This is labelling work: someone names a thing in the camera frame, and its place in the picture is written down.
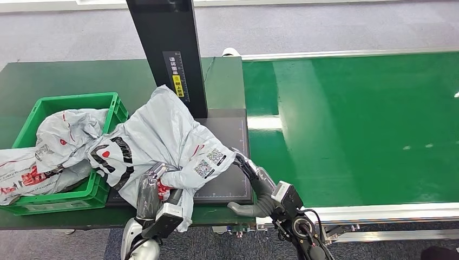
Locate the green plastic crate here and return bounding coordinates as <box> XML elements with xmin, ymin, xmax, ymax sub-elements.
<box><xmin>0</xmin><ymin>92</ymin><xmax>129</xmax><ymax>217</ymax></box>

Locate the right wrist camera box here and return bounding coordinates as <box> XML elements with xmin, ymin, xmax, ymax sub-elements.
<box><xmin>271</xmin><ymin>181</ymin><xmax>304</xmax><ymax>220</ymax></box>

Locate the aluminium conveyor frame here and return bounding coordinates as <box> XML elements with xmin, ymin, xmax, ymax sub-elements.
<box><xmin>211</xmin><ymin>47</ymin><xmax>459</xmax><ymax>245</ymax></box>

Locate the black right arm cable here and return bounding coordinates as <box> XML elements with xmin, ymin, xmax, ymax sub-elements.
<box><xmin>303</xmin><ymin>209</ymin><xmax>326</xmax><ymax>249</ymax></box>

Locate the thin black scanner cable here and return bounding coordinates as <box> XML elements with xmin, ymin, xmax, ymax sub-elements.
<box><xmin>202</xmin><ymin>56</ymin><xmax>216</xmax><ymax>84</ymax></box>

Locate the white courier bag package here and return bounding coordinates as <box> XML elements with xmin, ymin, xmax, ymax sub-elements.
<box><xmin>87</xmin><ymin>84</ymin><xmax>237</xmax><ymax>233</ymax></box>

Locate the black inbound scanner machine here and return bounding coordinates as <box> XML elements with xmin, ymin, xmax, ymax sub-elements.
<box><xmin>106</xmin><ymin>0</ymin><xmax>254</xmax><ymax>208</ymax></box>

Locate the crumpled grey courier bag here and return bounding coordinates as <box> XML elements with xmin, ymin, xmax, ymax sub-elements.
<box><xmin>35</xmin><ymin>108</ymin><xmax>109</xmax><ymax>174</ymax></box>

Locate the dark object on floor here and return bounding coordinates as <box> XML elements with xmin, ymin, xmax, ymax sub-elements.
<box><xmin>420</xmin><ymin>245</ymin><xmax>459</xmax><ymax>260</ymax></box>

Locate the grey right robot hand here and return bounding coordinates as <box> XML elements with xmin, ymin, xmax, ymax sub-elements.
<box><xmin>227</xmin><ymin>147</ymin><xmax>284</xmax><ymax>218</ymax></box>

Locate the flat white red-print courier bag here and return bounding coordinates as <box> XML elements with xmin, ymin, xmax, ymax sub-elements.
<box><xmin>0</xmin><ymin>147</ymin><xmax>93</xmax><ymax>207</ymax></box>

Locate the green conveyor belt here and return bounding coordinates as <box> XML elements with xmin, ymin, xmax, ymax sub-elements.
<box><xmin>242</xmin><ymin>51</ymin><xmax>459</xmax><ymax>208</ymax></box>

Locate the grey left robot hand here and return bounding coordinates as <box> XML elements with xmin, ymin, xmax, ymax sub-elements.
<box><xmin>136</xmin><ymin>162</ymin><xmax>183</xmax><ymax>219</ymax></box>

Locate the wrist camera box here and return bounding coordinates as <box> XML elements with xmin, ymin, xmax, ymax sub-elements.
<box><xmin>271</xmin><ymin>181</ymin><xmax>304</xmax><ymax>220</ymax></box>
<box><xmin>141</xmin><ymin>203</ymin><xmax>184</xmax><ymax>239</ymax></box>

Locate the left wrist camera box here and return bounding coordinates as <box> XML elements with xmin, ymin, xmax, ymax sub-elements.
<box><xmin>141</xmin><ymin>203</ymin><xmax>184</xmax><ymax>239</ymax></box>

